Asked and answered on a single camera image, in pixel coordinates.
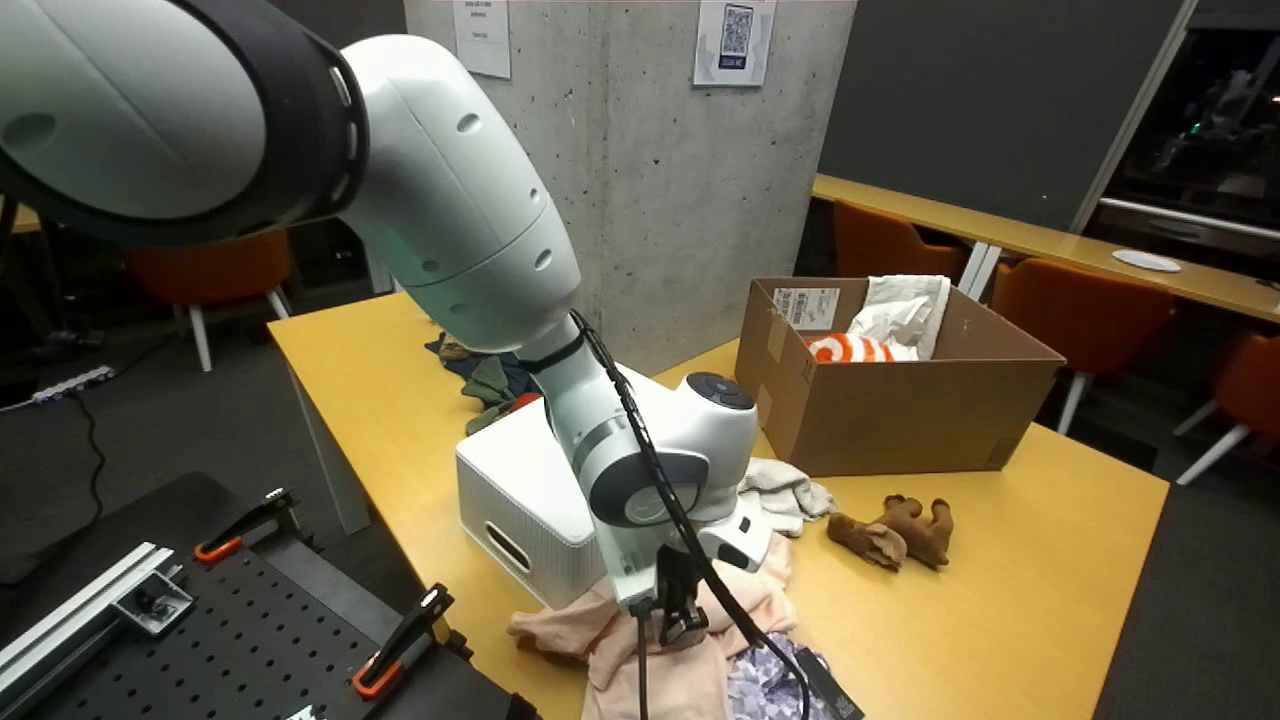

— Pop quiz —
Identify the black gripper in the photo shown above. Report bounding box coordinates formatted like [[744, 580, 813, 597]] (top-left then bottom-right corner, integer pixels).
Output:
[[652, 534, 713, 653]]

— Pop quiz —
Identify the light pink shirt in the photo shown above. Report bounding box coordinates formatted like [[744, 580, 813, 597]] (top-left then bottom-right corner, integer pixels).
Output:
[[508, 534, 804, 720]]

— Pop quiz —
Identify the white plastic container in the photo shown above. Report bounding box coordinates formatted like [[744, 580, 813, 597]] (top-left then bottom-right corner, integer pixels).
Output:
[[453, 363, 750, 610]]

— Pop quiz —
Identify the purple patterned cloth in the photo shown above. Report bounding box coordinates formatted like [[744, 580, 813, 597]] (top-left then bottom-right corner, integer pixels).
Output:
[[720, 634, 840, 720]]

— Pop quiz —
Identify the black flat object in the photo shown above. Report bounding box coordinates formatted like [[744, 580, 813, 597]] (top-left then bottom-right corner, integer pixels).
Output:
[[796, 645, 868, 720]]

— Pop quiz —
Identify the grey white cloth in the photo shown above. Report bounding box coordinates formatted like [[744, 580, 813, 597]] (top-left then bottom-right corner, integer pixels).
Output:
[[734, 454, 840, 538]]

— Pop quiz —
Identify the brown stuffed toy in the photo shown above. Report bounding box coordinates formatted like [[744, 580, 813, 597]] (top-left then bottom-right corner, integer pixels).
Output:
[[822, 486, 959, 577]]

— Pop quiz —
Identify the black orange clamp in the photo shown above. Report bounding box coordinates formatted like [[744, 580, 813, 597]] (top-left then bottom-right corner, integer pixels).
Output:
[[188, 485, 301, 569], [347, 580, 458, 703]]

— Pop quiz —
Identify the cardboard box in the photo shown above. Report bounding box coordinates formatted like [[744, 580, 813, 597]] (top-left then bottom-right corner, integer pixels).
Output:
[[730, 272, 1073, 480]]

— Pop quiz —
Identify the green felt cloth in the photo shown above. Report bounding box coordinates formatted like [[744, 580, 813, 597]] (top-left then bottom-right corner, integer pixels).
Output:
[[453, 347, 524, 408]]

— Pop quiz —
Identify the orange white striped item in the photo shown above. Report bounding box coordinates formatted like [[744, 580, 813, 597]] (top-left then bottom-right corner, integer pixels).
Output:
[[804, 330, 922, 368]]

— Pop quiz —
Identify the white plastic bag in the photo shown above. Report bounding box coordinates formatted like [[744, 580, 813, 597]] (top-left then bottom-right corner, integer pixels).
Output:
[[845, 272, 959, 363]]

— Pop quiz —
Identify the orange chair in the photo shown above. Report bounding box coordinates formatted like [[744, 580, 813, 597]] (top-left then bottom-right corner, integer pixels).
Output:
[[1167, 326, 1280, 493], [986, 253, 1183, 439], [828, 196, 971, 285], [120, 223, 301, 381]]

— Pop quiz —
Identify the black perforated breadboard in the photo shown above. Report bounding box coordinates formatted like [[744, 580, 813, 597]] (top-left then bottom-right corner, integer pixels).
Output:
[[0, 471, 538, 720]]

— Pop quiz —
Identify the long wooden desk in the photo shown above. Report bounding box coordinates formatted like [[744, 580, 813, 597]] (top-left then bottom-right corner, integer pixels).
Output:
[[807, 172, 1280, 330]]

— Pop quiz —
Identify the white QR code poster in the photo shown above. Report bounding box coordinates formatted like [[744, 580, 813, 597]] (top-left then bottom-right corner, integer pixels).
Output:
[[686, 0, 778, 92]]

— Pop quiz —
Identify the white plate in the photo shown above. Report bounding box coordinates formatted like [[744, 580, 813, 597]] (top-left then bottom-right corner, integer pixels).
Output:
[[1109, 245, 1188, 279]]

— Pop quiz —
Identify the plain white paper notice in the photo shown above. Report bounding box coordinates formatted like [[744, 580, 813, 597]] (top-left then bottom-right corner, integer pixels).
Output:
[[453, 0, 514, 85]]

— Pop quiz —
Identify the white power strip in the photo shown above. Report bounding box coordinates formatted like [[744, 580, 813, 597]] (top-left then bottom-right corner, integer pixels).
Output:
[[0, 361, 120, 420]]

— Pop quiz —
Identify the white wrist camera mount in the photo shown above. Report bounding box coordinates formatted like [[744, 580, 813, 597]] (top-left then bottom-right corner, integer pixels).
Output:
[[697, 499, 771, 580]]

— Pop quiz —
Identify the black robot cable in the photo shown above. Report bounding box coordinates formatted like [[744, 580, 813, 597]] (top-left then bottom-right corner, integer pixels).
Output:
[[566, 307, 820, 720]]

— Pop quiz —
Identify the aluminium extrusion rail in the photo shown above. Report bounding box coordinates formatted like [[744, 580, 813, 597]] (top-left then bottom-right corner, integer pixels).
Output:
[[0, 534, 200, 686]]

